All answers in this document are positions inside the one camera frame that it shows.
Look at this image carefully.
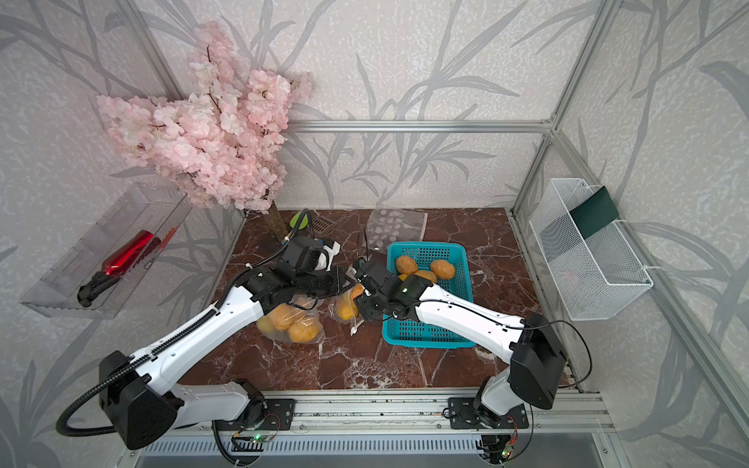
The yellow orange potato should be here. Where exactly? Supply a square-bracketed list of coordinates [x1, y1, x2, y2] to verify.
[335, 294, 358, 322]

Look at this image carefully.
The clear dotted zipper bag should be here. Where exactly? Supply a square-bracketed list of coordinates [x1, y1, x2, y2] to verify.
[329, 267, 364, 337]
[366, 208, 428, 252]
[256, 296, 325, 344]

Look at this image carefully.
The clear dotted zipper bag front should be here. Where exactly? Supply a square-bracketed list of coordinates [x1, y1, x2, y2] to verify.
[256, 296, 325, 344]

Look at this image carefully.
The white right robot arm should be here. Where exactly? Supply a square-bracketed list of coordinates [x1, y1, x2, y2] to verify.
[352, 257, 568, 418]

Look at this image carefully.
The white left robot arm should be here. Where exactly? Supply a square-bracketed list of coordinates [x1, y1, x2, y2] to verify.
[56, 231, 353, 450]

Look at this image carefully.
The clear dotted zipper bag back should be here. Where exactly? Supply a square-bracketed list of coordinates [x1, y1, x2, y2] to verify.
[366, 208, 428, 252]

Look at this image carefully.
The teal plastic basket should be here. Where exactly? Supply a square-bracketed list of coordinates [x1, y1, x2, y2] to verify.
[382, 242, 475, 350]

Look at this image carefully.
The beige slotted spatula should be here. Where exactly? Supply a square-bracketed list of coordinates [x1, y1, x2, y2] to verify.
[310, 214, 335, 237]

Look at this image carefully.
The artificial pink blossom tree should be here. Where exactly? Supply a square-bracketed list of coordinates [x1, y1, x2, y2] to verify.
[97, 21, 313, 216]

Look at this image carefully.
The red black hair dryer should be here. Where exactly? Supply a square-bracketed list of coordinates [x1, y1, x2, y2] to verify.
[77, 230, 162, 308]

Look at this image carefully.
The black square tree base plate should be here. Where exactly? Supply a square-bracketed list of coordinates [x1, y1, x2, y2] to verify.
[259, 232, 292, 255]

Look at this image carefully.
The green toy shovel yellow handle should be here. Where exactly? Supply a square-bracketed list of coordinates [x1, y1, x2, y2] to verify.
[290, 210, 310, 230]

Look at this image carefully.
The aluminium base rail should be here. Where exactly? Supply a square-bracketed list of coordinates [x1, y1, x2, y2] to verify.
[122, 387, 616, 437]

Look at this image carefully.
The clear acrylic wall shelf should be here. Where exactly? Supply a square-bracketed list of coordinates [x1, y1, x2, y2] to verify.
[21, 183, 191, 319]

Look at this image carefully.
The white wire mesh basket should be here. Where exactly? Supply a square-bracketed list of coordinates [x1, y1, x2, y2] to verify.
[530, 179, 653, 321]

